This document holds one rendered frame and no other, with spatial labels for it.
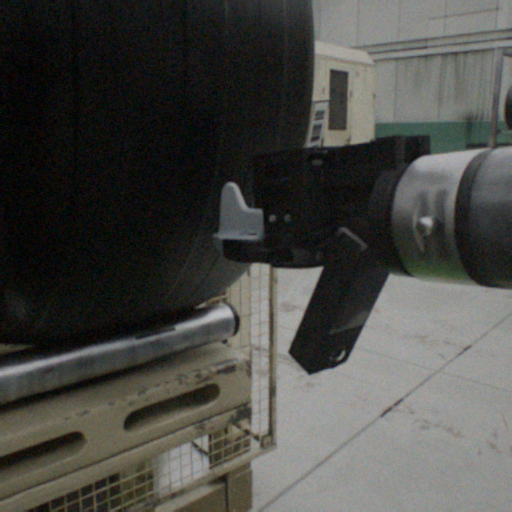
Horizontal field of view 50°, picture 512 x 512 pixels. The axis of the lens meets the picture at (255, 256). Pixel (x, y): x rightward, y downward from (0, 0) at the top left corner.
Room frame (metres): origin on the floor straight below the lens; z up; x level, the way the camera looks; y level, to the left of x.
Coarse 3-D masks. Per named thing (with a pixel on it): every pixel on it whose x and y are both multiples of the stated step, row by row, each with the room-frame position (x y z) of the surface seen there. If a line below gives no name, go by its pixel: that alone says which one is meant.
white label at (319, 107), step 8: (312, 104) 0.52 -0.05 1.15; (320, 104) 0.53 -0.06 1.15; (312, 112) 0.52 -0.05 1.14; (320, 112) 0.54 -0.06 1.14; (312, 120) 0.53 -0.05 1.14; (320, 120) 0.54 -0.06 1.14; (312, 128) 0.53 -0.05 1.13; (320, 128) 0.55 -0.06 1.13; (312, 136) 0.54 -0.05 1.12; (320, 136) 0.56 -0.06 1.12; (312, 144) 0.54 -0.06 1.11; (320, 144) 0.56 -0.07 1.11
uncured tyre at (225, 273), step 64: (0, 0) 0.37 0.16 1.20; (64, 0) 0.37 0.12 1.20; (128, 0) 0.39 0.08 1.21; (192, 0) 0.42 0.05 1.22; (256, 0) 0.46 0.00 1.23; (0, 64) 0.37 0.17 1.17; (64, 64) 0.37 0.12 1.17; (128, 64) 0.39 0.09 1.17; (192, 64) 0.42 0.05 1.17; (256, 64) 0.46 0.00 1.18; (0, 128) 0.38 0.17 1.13; (64, 128) 0.37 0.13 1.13; (128, 128) 0.40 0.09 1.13; (192, 128) 0.43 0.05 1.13; (256, 128) 0.47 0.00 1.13; (0, 192) 0.39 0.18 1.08; (64, 192) 0.39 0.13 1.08; (128, 192) 0.41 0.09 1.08; (192, 192) 0.45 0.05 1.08; (0, 256) 0.41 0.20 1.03; (64, 256) 0.41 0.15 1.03; (128, 256) 0.44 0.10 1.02; (192, 256) 0.49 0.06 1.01; (0, 320) 0.47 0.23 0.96; (64, 320) 0.46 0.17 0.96; (128, 320) 0.54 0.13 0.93
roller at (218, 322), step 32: (160, 320) 0.57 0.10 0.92; (192, 320) 0.59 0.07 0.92; (224, 320) 0.61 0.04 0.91; (32, 352) 0.48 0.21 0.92; (64, 352) 0.50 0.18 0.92; (96, 352) 0.51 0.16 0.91; (128, 352) 0.53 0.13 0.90; (160, 352) 0.56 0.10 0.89; (0, 384) 0.45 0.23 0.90; (32, 384) 0.47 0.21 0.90; (64, 384) 0.49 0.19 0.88
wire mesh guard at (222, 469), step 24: (240, 288) 1.25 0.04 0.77; (240, 312) 1.25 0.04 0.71; (240, 336) 1.25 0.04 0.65; (168, 456) 1.12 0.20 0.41; (192, 456) 1.15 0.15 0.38; (240, 456) 1.25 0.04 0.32; (120, 480) 1.04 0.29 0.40; (192, 480) 1.15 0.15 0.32; (96, 504) 1.00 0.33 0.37; (144, 504) 1.07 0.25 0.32
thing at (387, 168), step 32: (256, 160) 0.39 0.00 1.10; (288, 160) 0.37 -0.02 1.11; (320, 160) 0.37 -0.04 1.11; (352, 160) 0.37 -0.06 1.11; (384, 160) 0.33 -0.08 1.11; (256, 192) 0.39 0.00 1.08; (288, 192) 0.37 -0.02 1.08; (320, 192) 0.36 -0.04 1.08; (352, 192) 0.35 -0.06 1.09; (384, 192) 0.31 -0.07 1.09; (288, 224) 0.37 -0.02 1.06; (320, 224) 0.36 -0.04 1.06; (352, 224) 0.35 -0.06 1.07; (384, 224) 0.30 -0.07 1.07; (320, 256) 0.36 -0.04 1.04; (384, 256) 0.31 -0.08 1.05
